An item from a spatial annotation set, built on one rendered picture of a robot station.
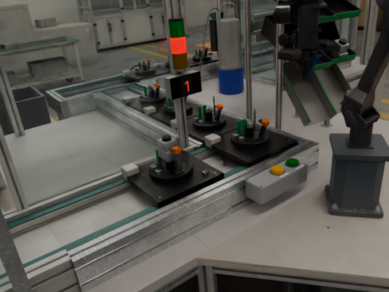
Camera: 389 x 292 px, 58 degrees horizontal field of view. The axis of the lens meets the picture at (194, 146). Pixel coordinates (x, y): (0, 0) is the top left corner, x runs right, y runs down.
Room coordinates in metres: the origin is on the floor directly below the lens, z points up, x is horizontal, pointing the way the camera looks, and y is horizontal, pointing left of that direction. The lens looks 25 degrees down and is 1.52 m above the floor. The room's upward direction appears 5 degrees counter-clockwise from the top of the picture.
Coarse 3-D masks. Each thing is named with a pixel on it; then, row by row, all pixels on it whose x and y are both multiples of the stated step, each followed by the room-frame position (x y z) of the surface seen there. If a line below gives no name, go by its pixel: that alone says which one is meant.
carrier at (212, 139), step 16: (240, 128) 1.19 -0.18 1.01; (256, 128) 1.28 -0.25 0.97; (208, 144) 1.18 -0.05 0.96; (224, 144) 1.16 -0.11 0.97; (240, 144) 1.11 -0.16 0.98; (256, 144) 1.10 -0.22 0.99; (272, 144) 1.12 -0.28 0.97; (288, 144) 1.11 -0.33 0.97; (240, 160) 1.03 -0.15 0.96; (256, 160) 1.02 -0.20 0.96
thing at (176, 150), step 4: (172, 148) 0.94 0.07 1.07; (176, 148) 0.94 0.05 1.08; (180, 148) 0.94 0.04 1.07; (176, 152) 0.93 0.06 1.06; (180, 152) 0.94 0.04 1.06; (176, 156) 0.94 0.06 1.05; (176, 160) 0.94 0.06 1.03; (180, 160) 0.94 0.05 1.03; (176, 164) 0.94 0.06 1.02; (180, 164) 0.94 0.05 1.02; (176, 168) 0.94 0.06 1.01; (180, 168) 0.94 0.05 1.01
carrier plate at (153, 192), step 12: (192, 156) 1.08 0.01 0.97; (144, 168) 1.03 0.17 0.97; (204, 168) 0.99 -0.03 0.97; (132, 180) 0.96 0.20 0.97; (144, 180) 0.95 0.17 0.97; (192, 180) 0.92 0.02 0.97; (204, 180) 0.92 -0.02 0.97; (216, 180) 0.93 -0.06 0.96; (144, 192) 0.89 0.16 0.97; (156, 192) 0.87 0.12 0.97; (168, 192) 0.87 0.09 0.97; (180, 192) 0.86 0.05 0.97; (192, 192) 0.88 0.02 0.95; (156, 204) 0.83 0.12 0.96
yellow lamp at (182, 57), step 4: (172, 56) 1.16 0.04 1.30; (176, 56) 1.14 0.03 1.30; (180, 56) 1.14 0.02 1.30; (184, 56) 1.15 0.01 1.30; (176, 60) 1.14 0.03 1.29; (180, 60) 1.14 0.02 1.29; (184, 60) 1.15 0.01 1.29; (176, 64) 1.15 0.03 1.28; (180, 64) 1.14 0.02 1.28; (184, 64) 1.15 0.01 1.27; (176, 68) 1.15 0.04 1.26; (180, 68) 1.14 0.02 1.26; (184, 68) 1.15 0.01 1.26
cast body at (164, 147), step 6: (162, 138) 0.98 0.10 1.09; (168, 138) 0.97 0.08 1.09; (162, 144) 0.97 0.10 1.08; (168, 144) 0.97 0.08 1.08; (174, 144) 0.98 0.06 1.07; (162, 150) 0.97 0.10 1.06; (168, 150) 0.96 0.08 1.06; (162, 156) 0.98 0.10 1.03; (168, 156) 0.95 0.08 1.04; (174, 156) 0.96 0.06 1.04
